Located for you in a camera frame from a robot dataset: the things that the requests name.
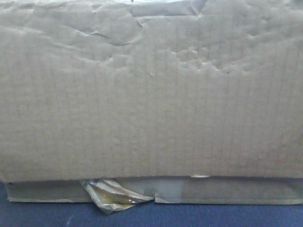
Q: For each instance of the brown cardboard box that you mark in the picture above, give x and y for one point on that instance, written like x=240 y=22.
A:
x=187 y=101

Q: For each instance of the torn clear packing tape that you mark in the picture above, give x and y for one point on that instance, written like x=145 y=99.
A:
x=111 y=197

